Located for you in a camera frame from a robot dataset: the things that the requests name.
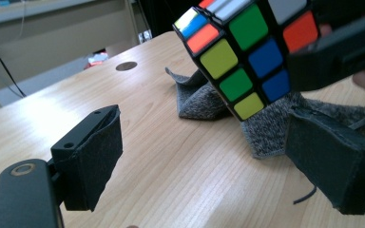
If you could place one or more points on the multicoloured puzzle cube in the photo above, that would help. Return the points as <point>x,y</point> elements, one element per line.
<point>250,27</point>

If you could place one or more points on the small white black object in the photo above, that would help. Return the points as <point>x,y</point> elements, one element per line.
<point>145,36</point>

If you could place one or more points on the thin dark thread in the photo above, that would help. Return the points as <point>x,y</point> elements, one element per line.
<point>304,198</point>

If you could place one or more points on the round grey table grommet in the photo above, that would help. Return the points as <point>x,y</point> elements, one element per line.
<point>126,66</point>

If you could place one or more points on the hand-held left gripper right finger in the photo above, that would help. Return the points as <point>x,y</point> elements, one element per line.
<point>332,161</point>

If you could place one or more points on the grey fluffy cloth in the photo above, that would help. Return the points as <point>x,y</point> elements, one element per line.
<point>199,101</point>

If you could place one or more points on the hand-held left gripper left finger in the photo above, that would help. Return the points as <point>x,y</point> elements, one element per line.
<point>88,164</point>

